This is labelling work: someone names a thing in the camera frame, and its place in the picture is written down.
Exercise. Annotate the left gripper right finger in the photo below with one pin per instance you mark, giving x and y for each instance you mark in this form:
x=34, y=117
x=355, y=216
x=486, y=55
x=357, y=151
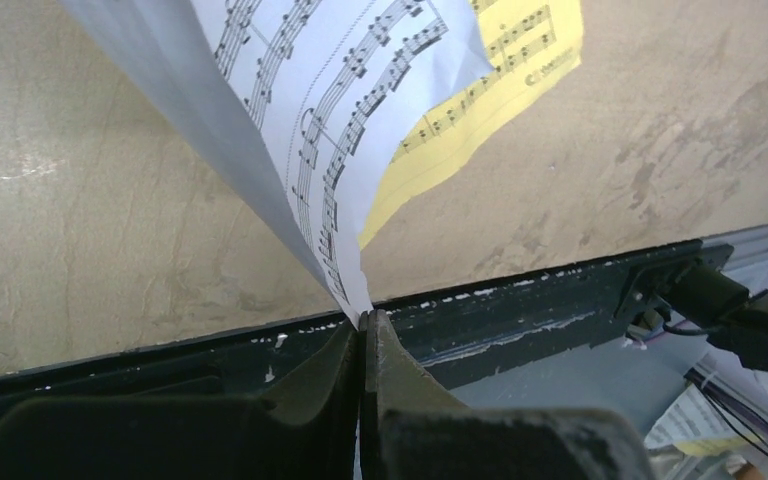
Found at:
x=411, y=427

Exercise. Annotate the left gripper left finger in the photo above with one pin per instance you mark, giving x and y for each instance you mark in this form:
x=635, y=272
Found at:
x=302, y=427

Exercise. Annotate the white sheet music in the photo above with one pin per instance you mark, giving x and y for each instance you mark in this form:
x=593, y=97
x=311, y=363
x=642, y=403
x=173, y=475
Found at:
x=298, y=105

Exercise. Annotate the yellow sheet music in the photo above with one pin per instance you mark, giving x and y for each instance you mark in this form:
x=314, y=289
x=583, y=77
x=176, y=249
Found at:
x=531, y=45

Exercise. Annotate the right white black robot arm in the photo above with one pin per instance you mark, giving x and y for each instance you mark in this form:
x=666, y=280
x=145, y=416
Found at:
x=693, y=298

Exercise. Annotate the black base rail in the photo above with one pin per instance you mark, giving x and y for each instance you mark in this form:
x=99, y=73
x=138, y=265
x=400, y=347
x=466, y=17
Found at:
x=463, y=333

